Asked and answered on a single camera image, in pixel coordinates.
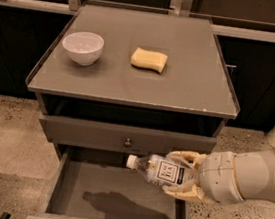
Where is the round brass drawer knob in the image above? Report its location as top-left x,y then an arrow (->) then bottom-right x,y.
124,138 -> 132,148

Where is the open middle drawer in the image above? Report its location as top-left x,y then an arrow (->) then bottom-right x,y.
26,146 -> 188,219

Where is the grey drawer cabinet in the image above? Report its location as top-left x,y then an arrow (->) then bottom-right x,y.
6,0 -> 251,219

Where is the clear plastic water bottle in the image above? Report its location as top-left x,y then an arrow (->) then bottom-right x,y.
126,154 -> 195,189

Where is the small black object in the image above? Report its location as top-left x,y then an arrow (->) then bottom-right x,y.
0,212 -> 11,219

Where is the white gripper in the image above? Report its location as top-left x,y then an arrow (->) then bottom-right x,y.
162,150 -> 244,205

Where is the closed top drawer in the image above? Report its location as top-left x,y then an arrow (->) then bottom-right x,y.
39,115 -> 217,155

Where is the white ceramic bowl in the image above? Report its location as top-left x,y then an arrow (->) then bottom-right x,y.
61,32 -> 105,66

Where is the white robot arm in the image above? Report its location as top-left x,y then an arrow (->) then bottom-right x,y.
162,126 -> 275,204

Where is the yellow sponge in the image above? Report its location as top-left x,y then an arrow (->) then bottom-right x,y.
131,47 -> 168,73

